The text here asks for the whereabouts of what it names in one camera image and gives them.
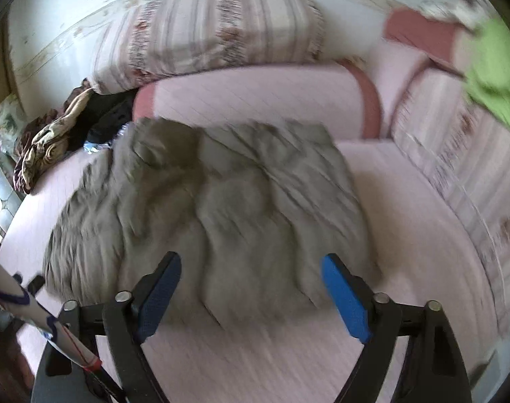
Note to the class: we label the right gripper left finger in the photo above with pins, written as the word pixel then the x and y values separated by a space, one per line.
pixel 128 323

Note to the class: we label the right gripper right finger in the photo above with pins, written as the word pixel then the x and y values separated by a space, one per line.
pixel 375 324

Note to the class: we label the grey-brown padded winter coat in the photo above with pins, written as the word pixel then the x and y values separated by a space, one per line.
pixel 250 208

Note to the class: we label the pile of crumpled clothes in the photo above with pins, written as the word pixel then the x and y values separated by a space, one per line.
pixel 87 119

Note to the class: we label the striped floral pillow right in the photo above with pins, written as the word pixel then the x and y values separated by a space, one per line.
pixel 464 152

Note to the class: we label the striped floral pillow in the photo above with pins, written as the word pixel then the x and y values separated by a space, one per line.
pixel 464 152
pixel 168 38

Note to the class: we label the pink bolster cushion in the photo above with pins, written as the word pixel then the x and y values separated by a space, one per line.
pixel 336 94

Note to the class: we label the floral side pillow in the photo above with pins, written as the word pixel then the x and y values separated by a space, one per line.
pixel 12 122

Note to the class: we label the green cloth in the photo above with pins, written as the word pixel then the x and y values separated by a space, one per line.
pixel 488 78

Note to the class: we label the pink corner cushion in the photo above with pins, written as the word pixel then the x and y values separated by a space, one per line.
pixel 410 43

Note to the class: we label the striped floral pillow back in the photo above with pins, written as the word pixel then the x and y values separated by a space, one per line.
pixel 168 38

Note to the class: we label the white floral cloth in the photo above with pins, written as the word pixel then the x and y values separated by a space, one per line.
pixel 469 13

